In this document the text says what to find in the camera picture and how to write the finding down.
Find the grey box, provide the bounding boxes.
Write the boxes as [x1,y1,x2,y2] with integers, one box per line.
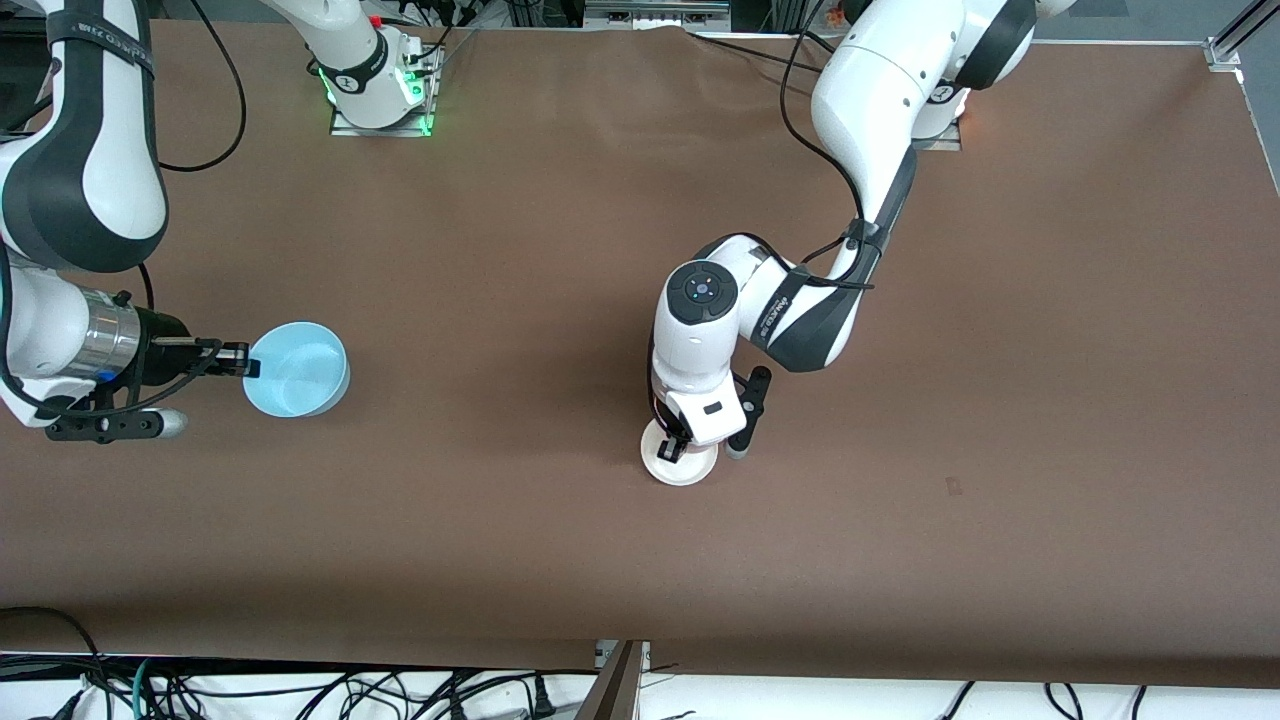
[583,0,731,31]

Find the thick black floor cable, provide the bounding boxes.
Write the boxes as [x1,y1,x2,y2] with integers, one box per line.
[0,606,109,720]

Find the light blue bowl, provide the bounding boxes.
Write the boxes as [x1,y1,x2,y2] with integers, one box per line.
[243,321,351,418]

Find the white bowl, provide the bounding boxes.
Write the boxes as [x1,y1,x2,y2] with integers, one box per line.
[640,420,720,487]

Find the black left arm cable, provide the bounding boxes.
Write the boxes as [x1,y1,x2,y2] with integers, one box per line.
[648,0,886,426]

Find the aluminium profile post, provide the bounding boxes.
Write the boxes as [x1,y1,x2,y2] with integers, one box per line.
[575,640,651,720]

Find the brown table cover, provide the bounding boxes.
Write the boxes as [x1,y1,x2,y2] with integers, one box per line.
[0,18,1280,691]

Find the black table cable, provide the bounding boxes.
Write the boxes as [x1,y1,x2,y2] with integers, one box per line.
[685,30,823,73]

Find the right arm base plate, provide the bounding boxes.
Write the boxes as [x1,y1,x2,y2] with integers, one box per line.
[330,40,441,138]

